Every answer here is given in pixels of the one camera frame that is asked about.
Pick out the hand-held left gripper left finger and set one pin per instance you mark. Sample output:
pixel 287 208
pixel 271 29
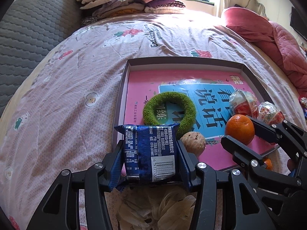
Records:
pixel 115 171

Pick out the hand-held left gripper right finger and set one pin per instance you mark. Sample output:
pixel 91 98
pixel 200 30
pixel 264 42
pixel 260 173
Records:
pixel 186 171

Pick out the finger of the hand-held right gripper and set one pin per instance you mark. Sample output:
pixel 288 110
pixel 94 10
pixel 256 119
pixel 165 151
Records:
pixel 261 127
pixel 236 148

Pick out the large orange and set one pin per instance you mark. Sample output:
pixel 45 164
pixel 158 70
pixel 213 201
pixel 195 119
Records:
pixel 239 129

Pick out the red snack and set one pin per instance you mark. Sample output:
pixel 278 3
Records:
pixel 271 113
pixel 243 105

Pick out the blue snack packet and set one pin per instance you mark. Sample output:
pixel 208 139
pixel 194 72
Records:
pixel 148 153

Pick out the green knitted hair band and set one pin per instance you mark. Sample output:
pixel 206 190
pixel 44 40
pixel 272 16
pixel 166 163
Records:
pixel 153 105

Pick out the grey cardboard box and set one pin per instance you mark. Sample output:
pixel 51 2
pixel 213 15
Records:
pixel 122 95

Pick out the person's right hand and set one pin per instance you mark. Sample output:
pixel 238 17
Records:
pixel 291 164

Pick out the walnut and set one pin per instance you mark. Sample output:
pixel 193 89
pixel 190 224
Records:
pixel 193 143

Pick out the small orange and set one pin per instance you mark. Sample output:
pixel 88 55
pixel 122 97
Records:
pixel 267 164

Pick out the beige mesh scrunchie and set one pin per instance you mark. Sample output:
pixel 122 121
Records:
pixel 168 207

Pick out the colourful snack packet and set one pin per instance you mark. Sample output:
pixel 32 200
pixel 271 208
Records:
pixel 303 106

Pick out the strawberry printed bed sheet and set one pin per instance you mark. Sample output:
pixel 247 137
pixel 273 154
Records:
pixel 72 100

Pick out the pink quilt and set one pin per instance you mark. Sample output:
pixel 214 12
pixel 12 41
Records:
pixel 275 43

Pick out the pink book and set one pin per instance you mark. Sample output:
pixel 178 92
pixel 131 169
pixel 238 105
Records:
pixel 139 86

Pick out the black monitor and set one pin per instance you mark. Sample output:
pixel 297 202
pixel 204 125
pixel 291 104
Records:
pixel 299 22

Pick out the grey quilted headboard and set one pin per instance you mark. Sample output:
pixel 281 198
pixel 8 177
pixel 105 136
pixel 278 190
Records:
pixel 28 40

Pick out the pile of folded clothes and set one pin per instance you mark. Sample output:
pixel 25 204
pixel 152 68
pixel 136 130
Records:
pixel 129 0

